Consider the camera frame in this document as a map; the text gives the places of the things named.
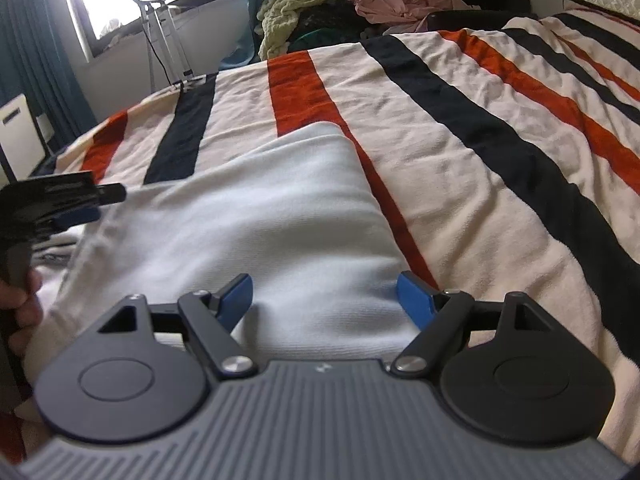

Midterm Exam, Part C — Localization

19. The teal curtain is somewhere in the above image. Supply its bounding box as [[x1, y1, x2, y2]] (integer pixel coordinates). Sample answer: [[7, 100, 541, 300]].
[[1, 0, 96, 152]]

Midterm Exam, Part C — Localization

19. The dark clothes pile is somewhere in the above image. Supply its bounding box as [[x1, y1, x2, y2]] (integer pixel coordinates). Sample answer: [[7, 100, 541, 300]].
[[286, 0, 534, 53]]

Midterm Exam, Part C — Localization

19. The striped white orange black blanket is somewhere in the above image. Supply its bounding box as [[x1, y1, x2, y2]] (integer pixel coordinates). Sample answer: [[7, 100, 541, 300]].
[[51, 3, 639, 462]]

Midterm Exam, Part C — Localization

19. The person's left hand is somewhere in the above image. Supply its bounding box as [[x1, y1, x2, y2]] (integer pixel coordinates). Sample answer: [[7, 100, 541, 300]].
[[1, 269, 43, 358]]

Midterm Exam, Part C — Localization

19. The light green knitted cloth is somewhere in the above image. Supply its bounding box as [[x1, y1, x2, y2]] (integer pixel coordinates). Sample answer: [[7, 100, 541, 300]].
[[255, 0, 328, 61]]

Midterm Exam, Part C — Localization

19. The metal stand by window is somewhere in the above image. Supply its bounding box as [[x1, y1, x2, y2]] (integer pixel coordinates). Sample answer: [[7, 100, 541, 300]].
[[132, 0, 195, 93]]

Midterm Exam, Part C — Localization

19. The white garment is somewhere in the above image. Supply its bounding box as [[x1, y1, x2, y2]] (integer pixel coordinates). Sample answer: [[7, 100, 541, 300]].
[[23, 122, 416, 380]]

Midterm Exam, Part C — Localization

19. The white appliance box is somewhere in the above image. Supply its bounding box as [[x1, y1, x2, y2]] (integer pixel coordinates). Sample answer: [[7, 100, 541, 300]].
[[0, 94, 48, 185]]

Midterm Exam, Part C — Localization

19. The pink crumpled garment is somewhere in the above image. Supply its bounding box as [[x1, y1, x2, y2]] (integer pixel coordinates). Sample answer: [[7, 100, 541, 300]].
[[348, 0, 480, 35]]

